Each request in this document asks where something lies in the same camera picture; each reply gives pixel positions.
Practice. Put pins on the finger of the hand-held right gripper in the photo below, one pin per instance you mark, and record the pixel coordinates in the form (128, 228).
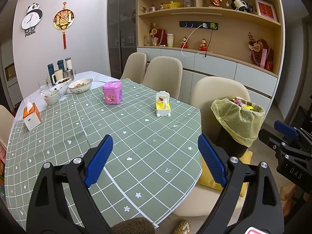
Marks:
(285, 129)
(271, 140)

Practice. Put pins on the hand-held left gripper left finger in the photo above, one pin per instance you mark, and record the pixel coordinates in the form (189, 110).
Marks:
(98, 162)

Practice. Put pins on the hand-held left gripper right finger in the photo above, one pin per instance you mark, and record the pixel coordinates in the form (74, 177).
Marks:
(212, 162)

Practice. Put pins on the black waste bin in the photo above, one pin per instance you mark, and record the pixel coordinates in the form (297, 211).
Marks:
(229, 146)

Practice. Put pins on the yellow plastic bin bag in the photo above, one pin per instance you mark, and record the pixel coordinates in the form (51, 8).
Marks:
(234, 124)

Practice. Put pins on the pink yellow snack packet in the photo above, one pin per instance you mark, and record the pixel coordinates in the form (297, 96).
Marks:
(238, 102)

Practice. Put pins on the yellow seat cushion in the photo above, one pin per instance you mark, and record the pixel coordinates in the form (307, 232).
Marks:
(246, 159)

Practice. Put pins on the green checked tablecloth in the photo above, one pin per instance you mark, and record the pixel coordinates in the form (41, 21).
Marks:
(146, 139)

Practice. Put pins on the small red box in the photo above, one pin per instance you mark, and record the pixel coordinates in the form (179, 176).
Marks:
(269, 66)

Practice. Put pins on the pink toy box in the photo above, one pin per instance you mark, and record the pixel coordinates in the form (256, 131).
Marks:
(112, 93)

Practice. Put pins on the brown knit slipper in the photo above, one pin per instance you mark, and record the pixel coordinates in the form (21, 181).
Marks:
(182, 228)

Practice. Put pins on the pink gift box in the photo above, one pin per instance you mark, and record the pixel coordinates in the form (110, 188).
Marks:
(263, 58)

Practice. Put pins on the beige chair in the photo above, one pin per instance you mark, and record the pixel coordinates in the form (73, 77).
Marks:
(163, 73)
(214, 87)
(6, 121)
(134, 64)

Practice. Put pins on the yellow white toy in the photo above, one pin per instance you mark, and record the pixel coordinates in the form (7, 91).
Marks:
(162, 104)

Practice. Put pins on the large patterned bowl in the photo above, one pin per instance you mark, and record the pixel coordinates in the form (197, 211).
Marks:
(80, 87)

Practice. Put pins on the small pale bowl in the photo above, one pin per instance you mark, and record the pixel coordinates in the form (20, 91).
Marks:
(51, 98)

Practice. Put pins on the orange white tissue box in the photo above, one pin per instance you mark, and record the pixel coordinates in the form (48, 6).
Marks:
(31, 119)

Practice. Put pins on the bowl with dark food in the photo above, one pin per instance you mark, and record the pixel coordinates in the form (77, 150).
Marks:
(63, 85)

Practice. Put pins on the flower decoration with beads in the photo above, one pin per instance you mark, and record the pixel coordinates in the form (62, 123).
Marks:
(257, 46)

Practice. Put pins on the steel cup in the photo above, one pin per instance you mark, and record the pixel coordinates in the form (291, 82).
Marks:
(68, 74)

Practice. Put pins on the drinking glass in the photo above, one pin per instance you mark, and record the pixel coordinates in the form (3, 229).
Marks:
(43, 87)

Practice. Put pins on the colourful packets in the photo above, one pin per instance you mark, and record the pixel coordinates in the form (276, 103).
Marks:
(2, 165)

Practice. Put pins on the dark teal bottle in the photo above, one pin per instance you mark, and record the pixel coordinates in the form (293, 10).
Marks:
(50, 70)

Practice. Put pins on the white bottle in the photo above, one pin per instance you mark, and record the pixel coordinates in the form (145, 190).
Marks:
(68, 63)

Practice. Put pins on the blue bottle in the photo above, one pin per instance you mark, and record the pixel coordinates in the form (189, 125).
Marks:
(61, 64)

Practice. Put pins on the red gold figurine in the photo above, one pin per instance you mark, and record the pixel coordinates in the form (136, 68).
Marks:
(184, 43)
(202, 45)

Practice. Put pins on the red framed picture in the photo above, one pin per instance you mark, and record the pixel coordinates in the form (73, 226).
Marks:
(266, 9)

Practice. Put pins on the green charger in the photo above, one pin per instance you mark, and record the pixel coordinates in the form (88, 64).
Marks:
(213, 25)

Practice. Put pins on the small framed picture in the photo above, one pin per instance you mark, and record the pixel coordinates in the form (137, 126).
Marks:
(10, 72)

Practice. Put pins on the white lidded cup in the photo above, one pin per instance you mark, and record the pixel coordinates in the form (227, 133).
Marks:
(170, 41)

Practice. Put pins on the small glass jar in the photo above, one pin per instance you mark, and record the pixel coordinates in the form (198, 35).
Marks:
(147, 40)

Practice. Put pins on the panda wine bottle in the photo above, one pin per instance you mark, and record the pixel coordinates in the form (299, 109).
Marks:
(240, 4)

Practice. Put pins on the dark glass cabinet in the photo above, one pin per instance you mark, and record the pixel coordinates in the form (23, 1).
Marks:
(121, 29)

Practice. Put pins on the flower decoration with red bag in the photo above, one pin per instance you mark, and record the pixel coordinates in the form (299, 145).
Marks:
(160, 36)

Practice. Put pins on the black power strip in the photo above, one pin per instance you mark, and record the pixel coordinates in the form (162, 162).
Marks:
(189, 24)

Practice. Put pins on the fortune god figurine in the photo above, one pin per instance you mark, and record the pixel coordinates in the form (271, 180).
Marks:
(214, 0)

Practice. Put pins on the small metal pot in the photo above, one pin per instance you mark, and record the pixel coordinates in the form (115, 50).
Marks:
(145, 9)

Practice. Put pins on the yellow banana dish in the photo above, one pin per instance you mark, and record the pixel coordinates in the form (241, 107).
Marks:
(171, 5)

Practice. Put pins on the tall glass jar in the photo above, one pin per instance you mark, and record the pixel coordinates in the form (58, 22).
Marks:
(187, 0)

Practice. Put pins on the wooden wall shelf cabinet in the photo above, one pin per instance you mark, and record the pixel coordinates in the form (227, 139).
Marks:
(231, 39)

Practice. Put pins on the red gold wall ornament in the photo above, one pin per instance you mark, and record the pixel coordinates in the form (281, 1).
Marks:
(63, 19)

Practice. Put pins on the panda wall clock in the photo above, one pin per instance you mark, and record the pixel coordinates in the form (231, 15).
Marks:
(31, 19)

